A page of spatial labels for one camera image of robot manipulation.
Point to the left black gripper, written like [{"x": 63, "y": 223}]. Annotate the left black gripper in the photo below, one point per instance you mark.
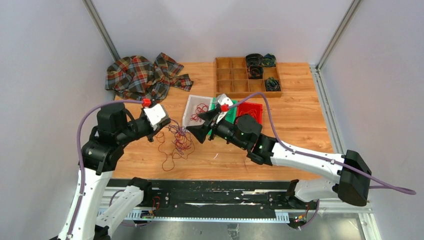
[{"x": 151, "y": 136}]

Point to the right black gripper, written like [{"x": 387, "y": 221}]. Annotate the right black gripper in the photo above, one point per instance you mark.
[{"x": 199, "y": 131}]

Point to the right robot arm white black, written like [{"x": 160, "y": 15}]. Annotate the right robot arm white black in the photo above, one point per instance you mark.
[{"x": 342, "y": 176}]

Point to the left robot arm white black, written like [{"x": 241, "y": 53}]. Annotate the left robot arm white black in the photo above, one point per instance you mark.
[{"x": 102, "y": 135}]

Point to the white plastic bin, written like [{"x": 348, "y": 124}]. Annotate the white plastic bin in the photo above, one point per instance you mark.
[{"x": 195, "y": 104}]

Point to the green plastic bin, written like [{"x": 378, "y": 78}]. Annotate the green plastic bin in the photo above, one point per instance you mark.
[{"x": 231, "y": 114}]

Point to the red plastic bin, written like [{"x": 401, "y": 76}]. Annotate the red plastic bin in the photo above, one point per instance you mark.
[{"x": 255, "y": 110}]

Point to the wooden compartment tray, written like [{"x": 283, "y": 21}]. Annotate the wooden compartment tray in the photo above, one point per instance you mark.
[{"x": 231, "y": 78}]

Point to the plaid cloth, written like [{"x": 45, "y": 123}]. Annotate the plaid cloth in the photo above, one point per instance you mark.
[{"x": 136, "y": 78}]

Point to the black rolled belt middle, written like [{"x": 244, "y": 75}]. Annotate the black rolled belt middle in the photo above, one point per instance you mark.
[{"x": 255, "y": 72}]

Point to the black rolled belt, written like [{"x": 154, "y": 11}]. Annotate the black rolled belt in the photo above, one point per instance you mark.
[
  {"x": 255, "y": 72},
  {"x": 253, "y": 59}
]

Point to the green rolled belt lower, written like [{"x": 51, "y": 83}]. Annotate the green rolled belt lower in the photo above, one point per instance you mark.
[{"x": 272, "y": 85}]

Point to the black rolled belt top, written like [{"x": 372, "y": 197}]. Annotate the black rolled belt top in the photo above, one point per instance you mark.
[{"x": 253, "y": 59}]

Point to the blue green rolled belt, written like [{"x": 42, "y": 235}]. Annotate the blue green rolled belt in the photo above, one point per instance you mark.
[{"x": 268, "y": 61}]

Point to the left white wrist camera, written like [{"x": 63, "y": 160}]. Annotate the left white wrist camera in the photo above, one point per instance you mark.
[{"x": 155, "y": 114}]

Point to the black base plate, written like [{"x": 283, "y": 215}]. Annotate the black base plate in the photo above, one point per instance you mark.
[{"x": 223, "y": 199}]

